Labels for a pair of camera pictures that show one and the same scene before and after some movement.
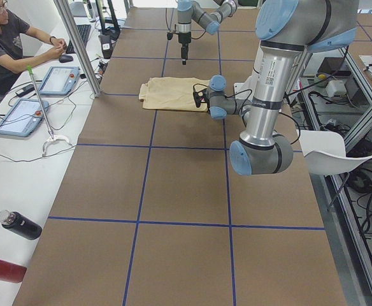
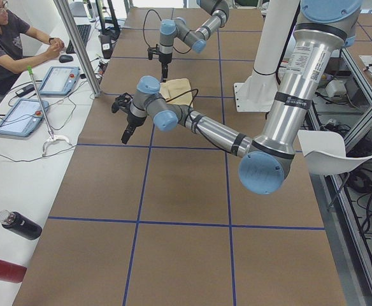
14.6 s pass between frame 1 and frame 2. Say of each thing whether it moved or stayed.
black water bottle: stayed
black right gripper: moved
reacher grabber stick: stayed
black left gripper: moved
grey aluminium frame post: stayed
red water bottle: stayed
